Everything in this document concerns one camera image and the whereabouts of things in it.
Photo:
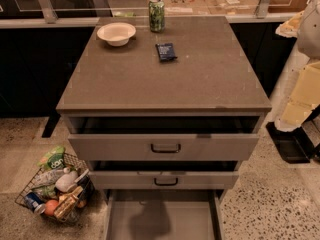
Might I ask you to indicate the brown snack box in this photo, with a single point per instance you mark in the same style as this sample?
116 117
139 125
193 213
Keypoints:
66 206

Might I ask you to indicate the black floor tray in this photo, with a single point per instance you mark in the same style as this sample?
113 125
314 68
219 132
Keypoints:
293 147

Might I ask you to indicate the grey top drawer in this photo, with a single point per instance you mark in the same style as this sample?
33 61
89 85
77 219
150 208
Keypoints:
199 138

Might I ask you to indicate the orange fruit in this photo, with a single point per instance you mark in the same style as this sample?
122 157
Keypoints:
50 206

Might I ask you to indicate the white bowl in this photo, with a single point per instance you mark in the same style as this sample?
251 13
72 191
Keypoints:
116 34

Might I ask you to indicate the green soda can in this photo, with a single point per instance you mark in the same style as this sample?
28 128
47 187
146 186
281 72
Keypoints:
156 15

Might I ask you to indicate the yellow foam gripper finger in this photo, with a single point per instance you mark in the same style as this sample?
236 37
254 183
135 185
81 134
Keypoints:
302 101

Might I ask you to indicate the wire basket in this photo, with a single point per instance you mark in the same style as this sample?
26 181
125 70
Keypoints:
43 185

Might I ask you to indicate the grey drawer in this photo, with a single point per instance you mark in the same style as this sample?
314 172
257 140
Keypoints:
199 138
163 215
164 175

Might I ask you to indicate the grey bottom drawer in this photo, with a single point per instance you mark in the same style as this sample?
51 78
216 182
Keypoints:
163 215

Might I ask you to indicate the grey drawer cabinet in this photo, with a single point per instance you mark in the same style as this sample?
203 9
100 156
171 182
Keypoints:
211 76

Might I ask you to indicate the dark blue snack packet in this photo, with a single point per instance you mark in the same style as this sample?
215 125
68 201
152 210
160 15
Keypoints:
165 52

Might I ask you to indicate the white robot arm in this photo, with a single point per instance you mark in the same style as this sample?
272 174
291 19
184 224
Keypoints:
308 41

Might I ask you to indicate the white plastic bottle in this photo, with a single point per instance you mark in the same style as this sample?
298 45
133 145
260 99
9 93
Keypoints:
66 181

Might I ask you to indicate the green chip bag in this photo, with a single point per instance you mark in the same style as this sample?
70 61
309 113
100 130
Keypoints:
53 159

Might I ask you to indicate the grey middle drawer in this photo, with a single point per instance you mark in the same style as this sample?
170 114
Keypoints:
164 175

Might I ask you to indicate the blue soda can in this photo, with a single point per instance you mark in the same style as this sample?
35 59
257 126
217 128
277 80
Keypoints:
34 203

